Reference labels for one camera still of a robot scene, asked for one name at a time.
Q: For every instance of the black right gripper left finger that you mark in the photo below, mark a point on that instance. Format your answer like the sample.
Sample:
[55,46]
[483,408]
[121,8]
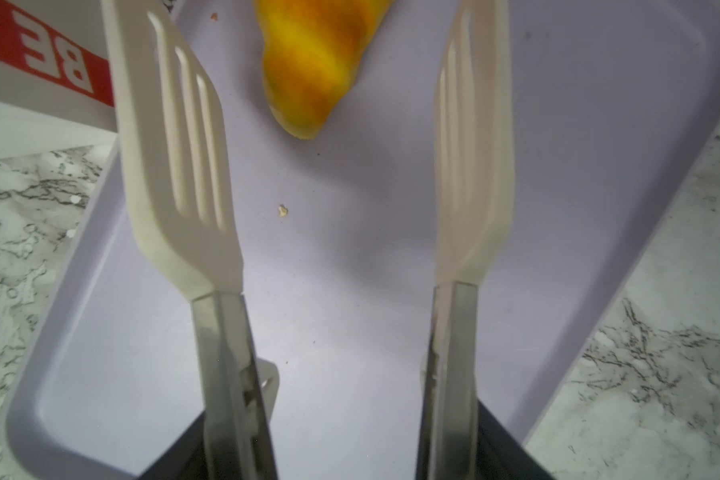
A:
[185,459]

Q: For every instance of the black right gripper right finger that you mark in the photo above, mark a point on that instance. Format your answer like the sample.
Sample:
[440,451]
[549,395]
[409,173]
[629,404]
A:
[499,456]

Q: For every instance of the white and metal tongs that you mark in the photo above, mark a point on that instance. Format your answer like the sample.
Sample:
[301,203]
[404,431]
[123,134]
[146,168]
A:
[176,175]

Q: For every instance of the white paper bag with rose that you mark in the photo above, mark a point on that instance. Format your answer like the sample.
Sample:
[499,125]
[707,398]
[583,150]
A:
[55,86]

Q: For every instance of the croissant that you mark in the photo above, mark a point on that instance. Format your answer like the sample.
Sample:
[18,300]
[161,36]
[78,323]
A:
[311,54]

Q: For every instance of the lilac plastic tray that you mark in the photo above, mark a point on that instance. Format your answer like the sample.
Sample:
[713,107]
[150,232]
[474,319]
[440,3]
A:
[614,101]

